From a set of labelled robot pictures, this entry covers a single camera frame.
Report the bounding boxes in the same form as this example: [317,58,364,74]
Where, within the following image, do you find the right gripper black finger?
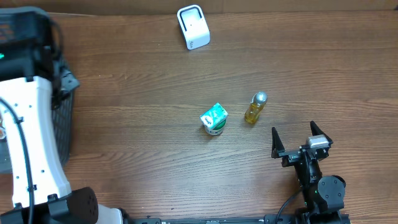
[271,127,285,159]
[310,121,325,136]

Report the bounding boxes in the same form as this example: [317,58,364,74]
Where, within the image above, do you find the yellow dish soap bottle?
[244,91,268,124]

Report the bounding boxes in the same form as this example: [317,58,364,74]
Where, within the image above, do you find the green lid jar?
[204,120,226,136]

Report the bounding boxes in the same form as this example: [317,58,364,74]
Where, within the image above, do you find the green tissue pack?
[200,103,228,129]

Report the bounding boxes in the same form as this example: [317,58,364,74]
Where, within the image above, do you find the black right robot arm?
[265,121,350,223]

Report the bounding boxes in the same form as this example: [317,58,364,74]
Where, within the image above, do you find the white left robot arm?
[1,7,127,223]

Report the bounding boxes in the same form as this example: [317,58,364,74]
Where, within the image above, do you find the white barcode scanner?
[177,4,210,50]

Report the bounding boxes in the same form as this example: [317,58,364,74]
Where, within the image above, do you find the grey plastic mesh basket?
[1,6,80,166]

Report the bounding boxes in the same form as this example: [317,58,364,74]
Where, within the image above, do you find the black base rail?
[118,213,352,224]

